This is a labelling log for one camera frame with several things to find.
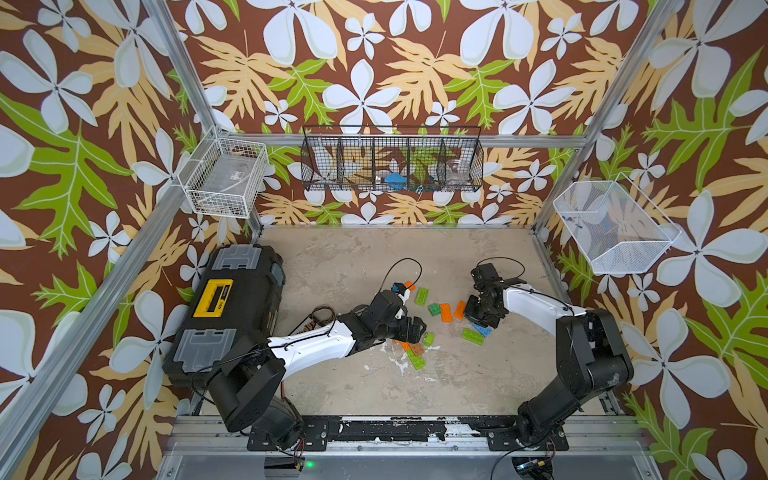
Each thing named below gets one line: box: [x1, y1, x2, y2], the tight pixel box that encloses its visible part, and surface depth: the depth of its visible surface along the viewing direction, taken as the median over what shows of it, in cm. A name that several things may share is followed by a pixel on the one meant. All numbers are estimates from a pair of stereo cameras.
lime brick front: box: [406, 349, 427, 371], surface depth 88 cm
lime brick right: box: [461, 328, 485, 346], surface depth 93 cm
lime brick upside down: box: [415, 287, 429, 306], surface depth 101 cm
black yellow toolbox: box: [163, 244, 286, 388], surface depth 82 cm
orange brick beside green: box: [440, 303, 453, 323], surface depth 98 cm
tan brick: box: [408, 342, 425, 356], surface depth 89 cm
